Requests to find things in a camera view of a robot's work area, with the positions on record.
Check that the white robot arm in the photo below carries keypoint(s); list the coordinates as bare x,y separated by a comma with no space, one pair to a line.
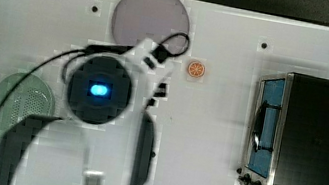
107,136

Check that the green perforated strainer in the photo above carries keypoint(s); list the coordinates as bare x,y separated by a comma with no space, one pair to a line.
32,96

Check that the orange slice toy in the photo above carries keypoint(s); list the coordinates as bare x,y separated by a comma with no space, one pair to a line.
196,69

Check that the grey round plate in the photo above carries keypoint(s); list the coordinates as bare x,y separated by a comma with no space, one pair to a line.
135,20

